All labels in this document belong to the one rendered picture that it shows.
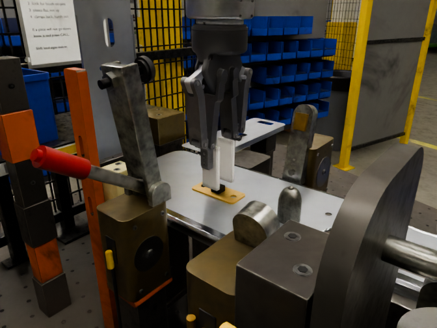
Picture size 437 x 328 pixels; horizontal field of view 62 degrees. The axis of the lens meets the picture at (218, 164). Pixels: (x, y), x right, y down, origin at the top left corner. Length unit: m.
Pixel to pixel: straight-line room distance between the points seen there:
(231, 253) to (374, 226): 0.17
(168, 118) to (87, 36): 0.23
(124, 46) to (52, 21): 0.28
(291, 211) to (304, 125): 0.19
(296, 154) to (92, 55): 0.40
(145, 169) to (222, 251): 0.15
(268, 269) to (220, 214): 0.29
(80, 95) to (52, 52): 0.50
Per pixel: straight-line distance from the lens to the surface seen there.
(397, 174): 0.20
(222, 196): 0.56
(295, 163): 0.65
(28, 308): 0.90
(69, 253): 1.02
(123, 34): 0.74
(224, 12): 0.47
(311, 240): 0.26
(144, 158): 0.42
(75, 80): 0.49
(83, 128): 0.50
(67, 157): 0.38
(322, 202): 0.57
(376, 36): 3.31
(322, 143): 0.68
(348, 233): 0.17
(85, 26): 0.70
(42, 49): 0.97
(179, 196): 0.57
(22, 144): 0.68
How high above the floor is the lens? 1.26
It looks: 23 degrees down
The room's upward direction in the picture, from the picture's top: straight up
